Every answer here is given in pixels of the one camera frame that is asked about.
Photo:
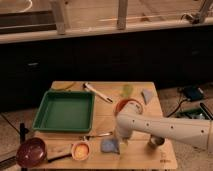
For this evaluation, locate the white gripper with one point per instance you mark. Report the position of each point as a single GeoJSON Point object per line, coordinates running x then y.
{"type": "Point", "coordinates": [120, 137]}

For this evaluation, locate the blue sponge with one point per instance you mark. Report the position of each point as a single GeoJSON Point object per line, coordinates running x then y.
{"type": "Point", "coordinates": [109, 146]}

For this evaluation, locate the green plastic tray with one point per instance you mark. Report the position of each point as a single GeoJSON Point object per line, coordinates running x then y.
{"type": "Point", "coordinates": [65, 111]}

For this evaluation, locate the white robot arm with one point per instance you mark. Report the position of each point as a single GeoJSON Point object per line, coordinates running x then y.
{"type": "Point", "coordinates": [194, 132]}

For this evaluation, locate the wooden folding table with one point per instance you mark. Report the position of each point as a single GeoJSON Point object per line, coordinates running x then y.
{"type": "Point", "coordinates": [137, 155]}

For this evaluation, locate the orange bowl with food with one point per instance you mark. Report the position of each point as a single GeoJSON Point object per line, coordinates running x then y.
{"type": "Point", "coordinates": [120, 105]}

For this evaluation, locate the metal cup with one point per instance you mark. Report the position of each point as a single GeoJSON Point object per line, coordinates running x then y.
{"type": "Point", "coordinates": [155, 142]}

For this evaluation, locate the silver spoon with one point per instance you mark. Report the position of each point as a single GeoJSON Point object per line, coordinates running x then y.
{"type": "Point", "coordinates": [87, 137]}

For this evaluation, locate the green translucent item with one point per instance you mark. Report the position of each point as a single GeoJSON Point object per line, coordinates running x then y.
{"type": "Point", "coordinates": [127, 90]}

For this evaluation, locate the grey triangular cloth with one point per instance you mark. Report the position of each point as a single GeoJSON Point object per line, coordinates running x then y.
{"type": "Point", "coordinates": [147, 96]}

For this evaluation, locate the small orange cup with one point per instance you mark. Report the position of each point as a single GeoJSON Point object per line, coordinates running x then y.
{"type": "Point", "coordinates": [80, 150]}

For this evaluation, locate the green crate with items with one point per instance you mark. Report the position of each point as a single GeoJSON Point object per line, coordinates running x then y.
{"type": "Point", "coordinates": [202, 112]}

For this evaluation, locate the yellow banana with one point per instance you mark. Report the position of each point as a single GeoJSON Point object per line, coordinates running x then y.
{"type": "Point", "coordinates": [62, 85]}

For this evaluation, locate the black power adapter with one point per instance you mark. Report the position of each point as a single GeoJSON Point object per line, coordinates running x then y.
{"type": "Point", "coordinates": [193, 93]}

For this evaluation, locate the dark red bowl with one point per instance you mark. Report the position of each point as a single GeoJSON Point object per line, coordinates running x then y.
{"type": "Point", "coordinates": [31, 153]}

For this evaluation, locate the black handled utensil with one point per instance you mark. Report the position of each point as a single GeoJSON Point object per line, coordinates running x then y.
{"type": "Point", "coordinates": [59, 157]}

